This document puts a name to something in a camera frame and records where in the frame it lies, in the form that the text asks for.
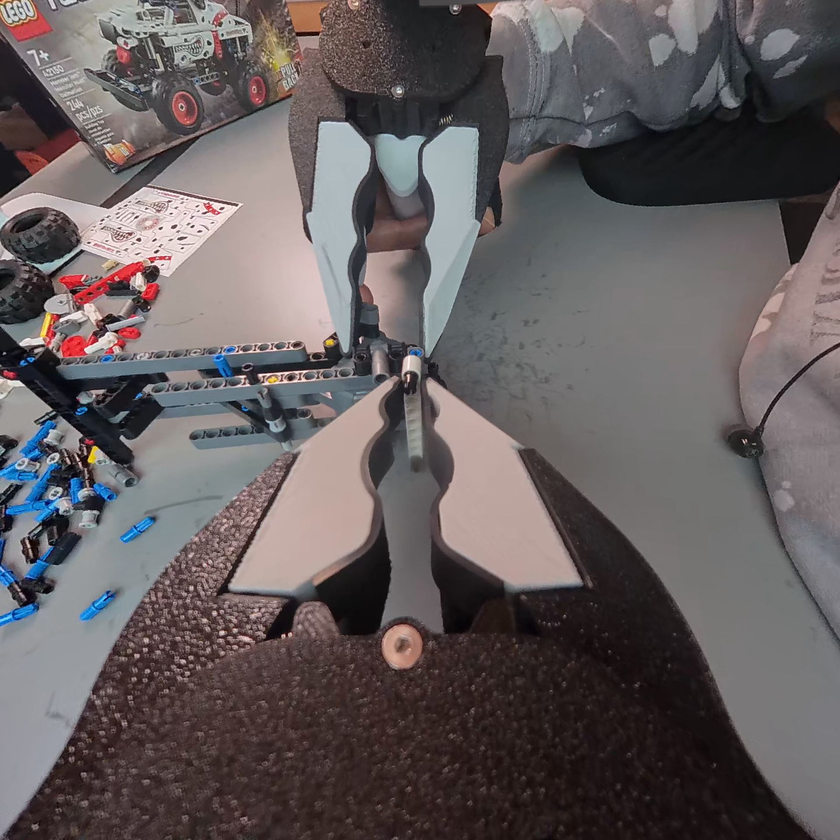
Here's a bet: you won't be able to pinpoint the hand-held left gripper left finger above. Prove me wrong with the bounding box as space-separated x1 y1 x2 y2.
226 377 401 597

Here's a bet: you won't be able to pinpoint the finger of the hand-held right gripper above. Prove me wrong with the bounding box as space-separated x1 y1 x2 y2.
415 126 484 355
305 121 376 358

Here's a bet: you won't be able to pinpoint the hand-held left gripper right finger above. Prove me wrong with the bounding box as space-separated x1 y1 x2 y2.
423 379 585 593

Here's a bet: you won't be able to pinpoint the grey toy chassis assembly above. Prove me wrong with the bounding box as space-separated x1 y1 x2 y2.
0 305 448 464

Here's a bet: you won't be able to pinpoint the person's right forearm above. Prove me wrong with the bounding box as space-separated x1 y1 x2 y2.
489 0 840 165

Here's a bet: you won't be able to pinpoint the person's right hand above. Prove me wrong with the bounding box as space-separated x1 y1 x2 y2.
360 193 503 307

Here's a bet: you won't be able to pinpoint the white sticker sheet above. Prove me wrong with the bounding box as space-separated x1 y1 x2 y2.
82 185 243 277

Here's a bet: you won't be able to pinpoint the toy truck set box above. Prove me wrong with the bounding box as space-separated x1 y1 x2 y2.
0 0 303 175

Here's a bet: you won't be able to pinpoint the pile of small toy pins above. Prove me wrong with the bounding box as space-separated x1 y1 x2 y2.
0 420 158 626

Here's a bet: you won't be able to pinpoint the black rubber tyres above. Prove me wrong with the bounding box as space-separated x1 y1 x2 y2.
0 192 110 271

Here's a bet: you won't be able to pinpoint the black toy tyre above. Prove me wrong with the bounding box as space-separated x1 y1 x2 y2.
0 259 55 326
0 206 81 265

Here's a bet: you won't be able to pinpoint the black wired earbud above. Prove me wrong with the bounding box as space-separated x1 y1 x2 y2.
724 341 840 460

